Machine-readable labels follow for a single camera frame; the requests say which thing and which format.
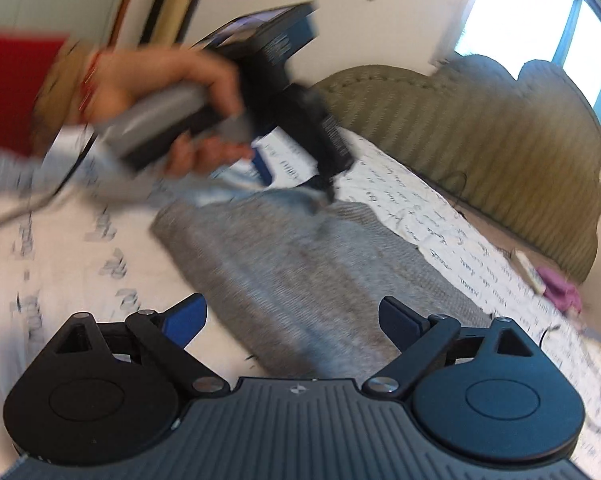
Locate purple cloth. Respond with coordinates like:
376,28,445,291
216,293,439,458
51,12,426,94
536,266,583,313

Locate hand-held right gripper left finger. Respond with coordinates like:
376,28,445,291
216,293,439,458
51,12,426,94
45,294,231,401

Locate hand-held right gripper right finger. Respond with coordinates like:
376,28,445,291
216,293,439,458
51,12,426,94
363,296,543,401

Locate window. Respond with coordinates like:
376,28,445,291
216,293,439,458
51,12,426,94
453,0,601,126

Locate wooden door frame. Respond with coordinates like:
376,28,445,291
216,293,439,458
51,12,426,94
108,0,216,47

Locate grey knit sweater navy sleeves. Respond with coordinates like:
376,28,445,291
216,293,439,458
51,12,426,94
150,160,493,381

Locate person's left hand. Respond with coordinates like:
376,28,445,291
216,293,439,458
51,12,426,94
85,47,254,178

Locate white printed bed sheet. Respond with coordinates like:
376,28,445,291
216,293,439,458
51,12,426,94
0,125,601,480

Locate white power strip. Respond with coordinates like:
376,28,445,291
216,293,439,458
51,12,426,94
510,249,546,293

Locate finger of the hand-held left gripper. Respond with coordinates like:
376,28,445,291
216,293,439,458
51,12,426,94
307,172,337,206
252,141,276,187

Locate red string bracelet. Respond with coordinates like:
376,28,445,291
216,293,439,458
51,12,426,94
78,50,104,111

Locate black cable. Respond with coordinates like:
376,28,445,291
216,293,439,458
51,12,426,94
537,325,601,433
445,171,470,222

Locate person's left forearm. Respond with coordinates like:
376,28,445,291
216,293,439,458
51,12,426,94
0,35,106,155

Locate dark gripper cable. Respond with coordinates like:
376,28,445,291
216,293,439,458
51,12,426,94
0,125,101,231

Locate green upholstered headboard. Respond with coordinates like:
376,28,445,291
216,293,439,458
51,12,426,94
313,55,601,286

